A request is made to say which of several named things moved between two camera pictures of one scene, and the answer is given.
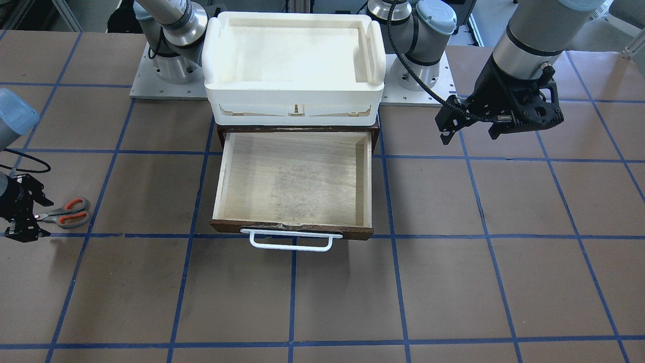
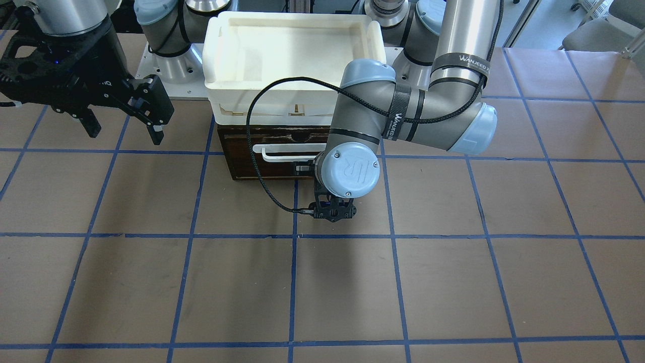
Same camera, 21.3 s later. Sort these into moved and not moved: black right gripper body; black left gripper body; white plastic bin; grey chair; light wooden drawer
Moved: black right gripper body; light wooden drawer; black left gripper body
Not moved: white plastic bin; grey chair
